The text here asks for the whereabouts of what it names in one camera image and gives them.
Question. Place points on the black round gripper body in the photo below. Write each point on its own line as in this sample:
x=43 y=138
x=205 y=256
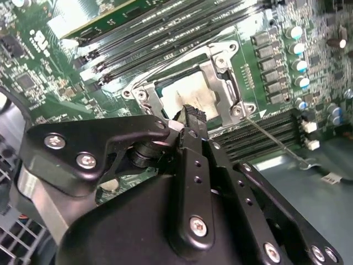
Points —
x=124 y=229

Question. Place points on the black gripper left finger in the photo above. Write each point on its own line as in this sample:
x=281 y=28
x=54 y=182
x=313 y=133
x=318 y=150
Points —
x=82 y=132

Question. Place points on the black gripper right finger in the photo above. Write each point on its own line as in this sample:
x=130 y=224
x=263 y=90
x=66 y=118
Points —
x=242 y=193

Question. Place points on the metal socket cover frame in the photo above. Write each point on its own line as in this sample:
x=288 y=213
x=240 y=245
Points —
x=218 y=94

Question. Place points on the silver square CPU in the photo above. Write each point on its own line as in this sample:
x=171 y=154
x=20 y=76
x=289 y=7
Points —
x=198 y=91

